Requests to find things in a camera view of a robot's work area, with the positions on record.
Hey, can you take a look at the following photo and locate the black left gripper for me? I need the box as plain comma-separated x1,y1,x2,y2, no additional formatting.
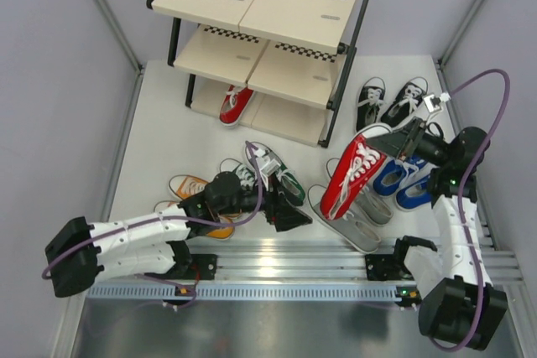
216,173,311,232

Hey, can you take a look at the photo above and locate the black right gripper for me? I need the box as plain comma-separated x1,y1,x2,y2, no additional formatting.
366,117,453,169

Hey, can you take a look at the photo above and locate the red sneaker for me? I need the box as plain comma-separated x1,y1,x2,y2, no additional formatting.
219,86,254,127
320,123,392,221

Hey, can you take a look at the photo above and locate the green sneaker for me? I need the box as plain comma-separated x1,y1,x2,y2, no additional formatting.
219,158,263,191
241,142,305,206

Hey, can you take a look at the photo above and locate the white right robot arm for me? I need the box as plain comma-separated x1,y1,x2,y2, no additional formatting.
366,118,508,352

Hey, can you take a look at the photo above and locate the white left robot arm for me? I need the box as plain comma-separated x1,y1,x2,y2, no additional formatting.
42,172,312,298

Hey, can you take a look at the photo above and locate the beige three-tier shoe shelf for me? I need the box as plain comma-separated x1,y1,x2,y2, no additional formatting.
146,0,369,148

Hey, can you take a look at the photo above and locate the black sneaker right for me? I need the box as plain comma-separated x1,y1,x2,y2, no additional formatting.
380,76,428,128

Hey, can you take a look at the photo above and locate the black sneaker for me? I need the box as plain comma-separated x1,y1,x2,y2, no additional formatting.
355,76,386,132
380,76,428,128

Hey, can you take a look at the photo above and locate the blue sneaker left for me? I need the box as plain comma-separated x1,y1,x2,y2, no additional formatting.
373,157,425,197

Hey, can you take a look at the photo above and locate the blue sneaker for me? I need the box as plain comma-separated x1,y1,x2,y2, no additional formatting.
395,168,431,211
373,157,425,197

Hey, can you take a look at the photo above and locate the blue sneaker right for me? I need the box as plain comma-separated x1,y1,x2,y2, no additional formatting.
395,168,431,211

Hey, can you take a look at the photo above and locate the black sneaker left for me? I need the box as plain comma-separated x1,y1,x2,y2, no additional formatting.
355,76,386,132

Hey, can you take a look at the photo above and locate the grey sneaker upper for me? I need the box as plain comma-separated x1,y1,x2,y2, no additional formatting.
326,158,394,226

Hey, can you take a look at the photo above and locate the grey sneaker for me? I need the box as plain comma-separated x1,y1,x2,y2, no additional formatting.
307,184,381,254
326,158,394,226

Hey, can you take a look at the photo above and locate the grey sneaker lower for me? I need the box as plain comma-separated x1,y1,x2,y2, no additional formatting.
307,184,381,254

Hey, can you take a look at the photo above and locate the orange sneaker lower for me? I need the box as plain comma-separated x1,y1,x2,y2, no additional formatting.
154,200,235,241

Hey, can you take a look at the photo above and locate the orange sneaker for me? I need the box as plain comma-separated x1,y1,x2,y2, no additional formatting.
168,174,208,200
154,200,235,241

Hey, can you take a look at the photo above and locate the orange sneaker upper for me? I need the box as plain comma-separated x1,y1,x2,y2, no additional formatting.
168,174,208,200

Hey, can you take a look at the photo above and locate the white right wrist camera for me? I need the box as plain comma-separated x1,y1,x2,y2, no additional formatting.
423,92,451,114

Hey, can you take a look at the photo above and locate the aluminium mounting rail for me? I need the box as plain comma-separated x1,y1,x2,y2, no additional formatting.
82,238,523,303

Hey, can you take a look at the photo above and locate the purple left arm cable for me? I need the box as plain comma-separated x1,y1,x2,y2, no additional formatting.
40,142,269,307

